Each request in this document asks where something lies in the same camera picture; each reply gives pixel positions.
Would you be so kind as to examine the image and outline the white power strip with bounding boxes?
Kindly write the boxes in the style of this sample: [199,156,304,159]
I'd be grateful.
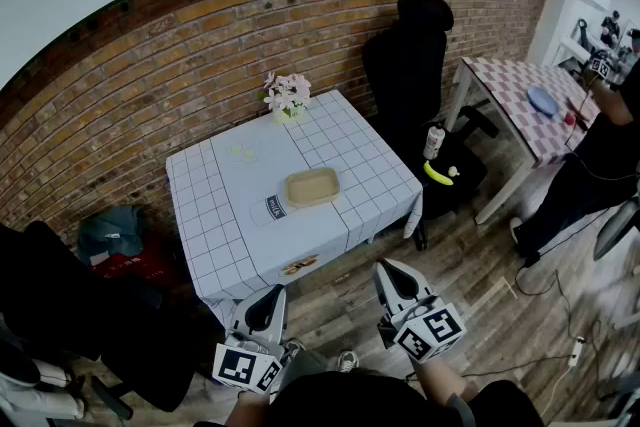
[569,337,587,369]

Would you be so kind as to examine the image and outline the person's left shoe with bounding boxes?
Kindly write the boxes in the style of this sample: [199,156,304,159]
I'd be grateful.
[282,338,307,362]

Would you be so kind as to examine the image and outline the person's shoe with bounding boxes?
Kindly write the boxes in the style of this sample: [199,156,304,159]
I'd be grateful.
[335,349,361,374]
[282,338,307,362]

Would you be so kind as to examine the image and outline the red checkered tablecloth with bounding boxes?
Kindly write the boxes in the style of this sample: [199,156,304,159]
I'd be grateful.
[459,56,601,166]

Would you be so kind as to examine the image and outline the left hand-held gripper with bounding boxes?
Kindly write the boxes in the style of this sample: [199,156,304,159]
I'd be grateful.
[212,284,289,395]

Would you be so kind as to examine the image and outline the person's right forearm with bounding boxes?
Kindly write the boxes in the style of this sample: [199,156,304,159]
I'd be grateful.
[416,353,477,427]

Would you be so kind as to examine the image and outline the white table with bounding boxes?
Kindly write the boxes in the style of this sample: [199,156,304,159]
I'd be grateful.
[444,62,546,225]

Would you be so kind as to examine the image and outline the blue plate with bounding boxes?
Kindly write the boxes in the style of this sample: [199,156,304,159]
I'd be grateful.
[527,84,560,117]

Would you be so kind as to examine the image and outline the pink flowers in white pot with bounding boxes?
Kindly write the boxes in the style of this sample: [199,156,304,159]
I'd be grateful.
[263,70,313,125]

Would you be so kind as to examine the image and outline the black mesh office chair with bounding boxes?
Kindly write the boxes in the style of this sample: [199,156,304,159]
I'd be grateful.
[362,0,501,252]

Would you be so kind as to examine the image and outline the white grid tablecloth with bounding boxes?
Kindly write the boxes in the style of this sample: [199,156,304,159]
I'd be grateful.
[164,88,424,327]

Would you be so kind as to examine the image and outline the red box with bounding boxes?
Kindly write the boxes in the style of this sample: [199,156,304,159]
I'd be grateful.
[91,242,177,299]

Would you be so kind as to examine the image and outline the beige rectangular tray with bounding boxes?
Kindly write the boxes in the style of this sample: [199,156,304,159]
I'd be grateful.
[283,167,342,209]

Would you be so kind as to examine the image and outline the black fabric-covered chair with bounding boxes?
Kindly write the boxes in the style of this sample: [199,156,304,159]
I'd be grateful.
[0,220,202,421]

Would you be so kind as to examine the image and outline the person's right shoe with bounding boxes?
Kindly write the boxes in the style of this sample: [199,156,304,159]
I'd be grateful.
[335,349,361,374]

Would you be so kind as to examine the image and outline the yellow banana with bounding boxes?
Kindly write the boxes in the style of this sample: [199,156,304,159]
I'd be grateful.
[423,160,455,187]

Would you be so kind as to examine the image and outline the grey-blue bag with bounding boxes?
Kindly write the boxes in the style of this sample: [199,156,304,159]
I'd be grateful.
[76,205,149,266]

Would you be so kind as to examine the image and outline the person's black shirt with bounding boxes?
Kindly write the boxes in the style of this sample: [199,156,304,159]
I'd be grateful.
[193,367,546,427]

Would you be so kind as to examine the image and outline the white shelving unit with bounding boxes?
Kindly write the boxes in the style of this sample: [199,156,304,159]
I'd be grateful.
[547,0,640,84]

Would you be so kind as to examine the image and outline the person's left forearm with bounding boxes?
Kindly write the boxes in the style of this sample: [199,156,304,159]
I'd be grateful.
[224,390,275,427]

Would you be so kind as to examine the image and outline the person's grey trousers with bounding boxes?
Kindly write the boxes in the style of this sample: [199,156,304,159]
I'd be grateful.
[277,348,347,389]

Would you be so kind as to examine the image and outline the white bottle with red label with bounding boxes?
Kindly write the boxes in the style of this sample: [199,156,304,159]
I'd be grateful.
[423,123,447,161]

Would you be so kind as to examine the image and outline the clear plastic food container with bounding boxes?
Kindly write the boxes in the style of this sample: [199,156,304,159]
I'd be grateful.
[284,166,342,207]

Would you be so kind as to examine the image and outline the black cable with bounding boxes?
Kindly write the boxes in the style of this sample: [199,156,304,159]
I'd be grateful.
[514,259,607,384]

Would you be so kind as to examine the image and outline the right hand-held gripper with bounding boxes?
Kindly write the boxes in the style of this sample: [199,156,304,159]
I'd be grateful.
[374,258,468,365]

